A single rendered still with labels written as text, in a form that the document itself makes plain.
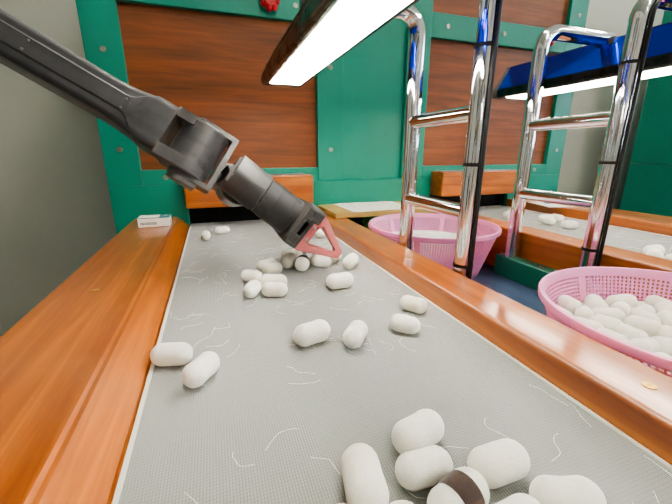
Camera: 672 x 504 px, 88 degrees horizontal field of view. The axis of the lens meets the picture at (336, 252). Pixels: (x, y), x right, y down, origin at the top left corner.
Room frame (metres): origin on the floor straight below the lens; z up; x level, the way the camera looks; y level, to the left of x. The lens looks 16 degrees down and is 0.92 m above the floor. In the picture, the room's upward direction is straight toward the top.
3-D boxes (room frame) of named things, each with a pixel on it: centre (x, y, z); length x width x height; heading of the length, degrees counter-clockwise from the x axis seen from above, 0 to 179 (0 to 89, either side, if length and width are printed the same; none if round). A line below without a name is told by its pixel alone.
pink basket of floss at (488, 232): (0.72, -0.20, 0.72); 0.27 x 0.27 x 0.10
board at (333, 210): (0.92, -0.13, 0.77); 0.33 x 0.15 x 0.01; 109
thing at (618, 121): (0.62, -0.45, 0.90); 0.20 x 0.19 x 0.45; 19
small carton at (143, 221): (0.73, 0.38, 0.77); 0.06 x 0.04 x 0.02; 109
